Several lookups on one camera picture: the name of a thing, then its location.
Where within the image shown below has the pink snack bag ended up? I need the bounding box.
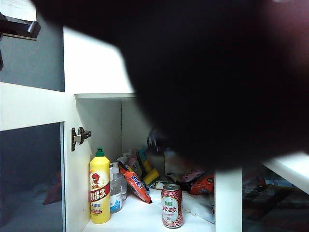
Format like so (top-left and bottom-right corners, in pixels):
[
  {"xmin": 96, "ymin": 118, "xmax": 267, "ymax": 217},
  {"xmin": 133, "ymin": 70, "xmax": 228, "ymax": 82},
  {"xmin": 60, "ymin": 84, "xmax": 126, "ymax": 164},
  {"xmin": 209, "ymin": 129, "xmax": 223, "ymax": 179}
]
[{"xmin": 180, "ymin": 170, "xmax": 206, "ymax": 184}]

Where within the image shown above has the white glass cabinet door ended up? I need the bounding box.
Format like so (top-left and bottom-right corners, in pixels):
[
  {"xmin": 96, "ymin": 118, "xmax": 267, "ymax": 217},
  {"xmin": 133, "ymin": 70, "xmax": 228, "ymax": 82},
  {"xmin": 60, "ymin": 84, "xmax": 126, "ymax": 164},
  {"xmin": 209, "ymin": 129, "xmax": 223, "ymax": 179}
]
[
  {"xmin": 0, "ymin": 82, "xmax": 92, "ymax": 232},
  {"xmin": 214, "ymin": 166, "xmax": 309, "ymax": 232}
]

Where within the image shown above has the yellow detergent bottle green cap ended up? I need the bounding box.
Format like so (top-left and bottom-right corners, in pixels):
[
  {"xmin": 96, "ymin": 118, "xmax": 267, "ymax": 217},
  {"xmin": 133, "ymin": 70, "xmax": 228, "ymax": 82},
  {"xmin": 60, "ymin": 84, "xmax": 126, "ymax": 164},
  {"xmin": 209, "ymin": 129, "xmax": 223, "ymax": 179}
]
[{"xmin": 89, "ymin": 146, "xmax": 111, "ymax": 224}]

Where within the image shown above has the white paper sheet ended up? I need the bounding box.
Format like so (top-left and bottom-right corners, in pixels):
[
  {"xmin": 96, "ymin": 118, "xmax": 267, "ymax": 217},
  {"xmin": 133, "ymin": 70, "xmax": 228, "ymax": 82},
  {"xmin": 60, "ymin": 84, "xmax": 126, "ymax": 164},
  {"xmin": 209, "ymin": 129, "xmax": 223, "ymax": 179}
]
[{"xmin": 0, "ymin": 0, "xmax": 37, "ymax": 21}]

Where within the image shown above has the green sponge pack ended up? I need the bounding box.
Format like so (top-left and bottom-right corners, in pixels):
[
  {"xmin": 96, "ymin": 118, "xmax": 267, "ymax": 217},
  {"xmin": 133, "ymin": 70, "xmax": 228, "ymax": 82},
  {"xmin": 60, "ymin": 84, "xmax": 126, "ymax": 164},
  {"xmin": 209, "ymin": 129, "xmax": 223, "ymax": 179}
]
[{"xmin": 155, "ymin": 181, "xmax": 171, "ymax": 190}]

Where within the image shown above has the grey room door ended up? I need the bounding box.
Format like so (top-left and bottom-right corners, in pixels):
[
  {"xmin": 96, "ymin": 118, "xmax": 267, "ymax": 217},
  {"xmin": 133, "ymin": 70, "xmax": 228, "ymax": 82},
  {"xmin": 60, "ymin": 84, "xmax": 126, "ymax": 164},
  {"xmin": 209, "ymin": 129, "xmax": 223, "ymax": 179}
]
[{"xmin": 0, "ymin": 0, "xmax": 65, "ymax": 92}]

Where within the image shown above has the translucent plastic bag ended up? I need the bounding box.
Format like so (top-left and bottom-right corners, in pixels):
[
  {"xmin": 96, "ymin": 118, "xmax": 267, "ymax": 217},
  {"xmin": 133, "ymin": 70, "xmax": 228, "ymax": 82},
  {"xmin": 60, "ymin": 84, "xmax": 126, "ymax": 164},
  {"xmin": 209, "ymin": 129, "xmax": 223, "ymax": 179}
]
[{"xmin": 164, "ymin": 151, "xmax": 194, "ymax": 174}]

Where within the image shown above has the red beverage can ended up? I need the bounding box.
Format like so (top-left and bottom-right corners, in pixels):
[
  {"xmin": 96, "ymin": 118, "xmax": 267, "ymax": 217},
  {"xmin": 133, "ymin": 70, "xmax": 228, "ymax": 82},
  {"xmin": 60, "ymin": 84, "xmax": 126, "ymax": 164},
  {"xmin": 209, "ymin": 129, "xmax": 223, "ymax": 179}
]
[{"xmin": 161, "ymin": 184, "xmax": 183, "ymax": 229}]

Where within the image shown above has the clear pump bottle blue label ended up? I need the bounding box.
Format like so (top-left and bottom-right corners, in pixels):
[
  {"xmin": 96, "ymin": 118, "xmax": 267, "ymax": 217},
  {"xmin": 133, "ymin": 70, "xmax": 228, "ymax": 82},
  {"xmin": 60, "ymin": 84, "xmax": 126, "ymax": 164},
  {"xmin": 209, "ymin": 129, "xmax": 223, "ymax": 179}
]
[{"xmin": 110, "ymin": 165, "xmax": 123, "ymax": 214}]

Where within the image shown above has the white cabinet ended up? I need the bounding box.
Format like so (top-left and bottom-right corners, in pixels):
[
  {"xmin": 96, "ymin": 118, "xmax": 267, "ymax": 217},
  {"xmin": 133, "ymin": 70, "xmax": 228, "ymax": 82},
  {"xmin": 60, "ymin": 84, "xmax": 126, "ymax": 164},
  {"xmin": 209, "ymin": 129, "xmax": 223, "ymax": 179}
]
[{"xmin": 63, "ymin": 24, "xmax": 309, "ymax": 232}]

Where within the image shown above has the orange bag blue lettering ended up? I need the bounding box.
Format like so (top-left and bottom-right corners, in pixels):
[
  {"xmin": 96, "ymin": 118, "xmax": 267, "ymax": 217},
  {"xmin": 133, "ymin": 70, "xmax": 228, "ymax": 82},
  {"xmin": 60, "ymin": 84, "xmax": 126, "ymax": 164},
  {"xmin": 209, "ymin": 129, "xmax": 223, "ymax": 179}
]
[{"xmin": 118, "ymin": 161, "xmax": 152, "ymax": 204}]

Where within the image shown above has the pink refill pouch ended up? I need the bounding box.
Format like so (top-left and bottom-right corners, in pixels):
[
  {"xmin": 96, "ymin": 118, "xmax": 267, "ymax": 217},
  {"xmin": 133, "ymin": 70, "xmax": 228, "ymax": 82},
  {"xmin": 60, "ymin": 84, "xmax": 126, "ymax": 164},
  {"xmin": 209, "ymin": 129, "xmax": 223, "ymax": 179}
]
[{"xmin": 126, "ymin": 154, "xmax": 140, "ymax": 174}]

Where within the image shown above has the white crumpled plastic bag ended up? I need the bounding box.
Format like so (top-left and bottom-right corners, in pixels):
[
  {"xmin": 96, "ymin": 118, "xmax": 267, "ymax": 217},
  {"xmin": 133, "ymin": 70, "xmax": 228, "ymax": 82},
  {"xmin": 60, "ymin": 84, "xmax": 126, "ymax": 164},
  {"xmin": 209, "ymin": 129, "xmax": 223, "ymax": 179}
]
[{"xmin": 148, "ymin": 188, "xmax": 215, "ymax": 224}]

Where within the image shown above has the metal door hinge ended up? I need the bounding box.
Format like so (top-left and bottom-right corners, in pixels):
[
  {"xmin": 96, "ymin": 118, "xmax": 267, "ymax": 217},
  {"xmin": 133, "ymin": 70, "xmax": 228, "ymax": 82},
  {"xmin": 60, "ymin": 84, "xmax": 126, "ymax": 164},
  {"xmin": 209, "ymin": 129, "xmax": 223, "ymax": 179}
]
[{"xmin": 70, "ymin": 126, "xmax": 92, "ymax": 152}]

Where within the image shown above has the orange cartoon snack bag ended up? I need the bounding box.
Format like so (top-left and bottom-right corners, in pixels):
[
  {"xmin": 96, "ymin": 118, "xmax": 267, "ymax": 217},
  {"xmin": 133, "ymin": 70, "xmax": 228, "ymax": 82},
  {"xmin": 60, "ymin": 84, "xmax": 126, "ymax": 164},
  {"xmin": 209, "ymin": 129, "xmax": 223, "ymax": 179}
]
[{"xmin": 189, "ymin": 173, "xmax": 215, "ymax": 195}]

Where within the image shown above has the yellow sponge brush blue handle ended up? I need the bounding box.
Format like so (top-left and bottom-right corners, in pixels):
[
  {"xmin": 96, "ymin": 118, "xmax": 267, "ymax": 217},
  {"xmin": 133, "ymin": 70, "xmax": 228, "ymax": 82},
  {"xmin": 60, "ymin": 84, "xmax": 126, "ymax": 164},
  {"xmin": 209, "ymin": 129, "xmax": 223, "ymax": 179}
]
[{"xmin": 137, "ymin": 147, "xmax": 160, "ymax": 187}]

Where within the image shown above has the clear pump bottle plain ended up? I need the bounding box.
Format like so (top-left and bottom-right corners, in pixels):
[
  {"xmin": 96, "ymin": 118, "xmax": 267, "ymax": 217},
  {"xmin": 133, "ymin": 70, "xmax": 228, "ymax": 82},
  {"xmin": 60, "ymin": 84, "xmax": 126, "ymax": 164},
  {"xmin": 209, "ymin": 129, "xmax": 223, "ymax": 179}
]
[{"xmin": 118, "ymin": 169, "xmax": 128, "ymax": 201}]

